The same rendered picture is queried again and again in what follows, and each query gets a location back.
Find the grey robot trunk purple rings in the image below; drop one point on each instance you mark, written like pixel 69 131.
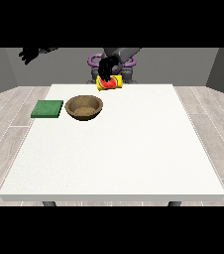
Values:
pixel 128 72

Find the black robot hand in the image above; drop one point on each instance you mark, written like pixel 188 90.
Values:
pixel 106 67
pixel 30 54

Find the brown wooden bowl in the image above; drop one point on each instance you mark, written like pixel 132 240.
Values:
pixel 84 107

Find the yellow cup with melon print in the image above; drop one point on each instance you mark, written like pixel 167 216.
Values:
pixel 111 84

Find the green square pad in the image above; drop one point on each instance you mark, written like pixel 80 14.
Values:
pixel 47 108

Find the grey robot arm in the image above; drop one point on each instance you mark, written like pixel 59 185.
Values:
pixel 122 53

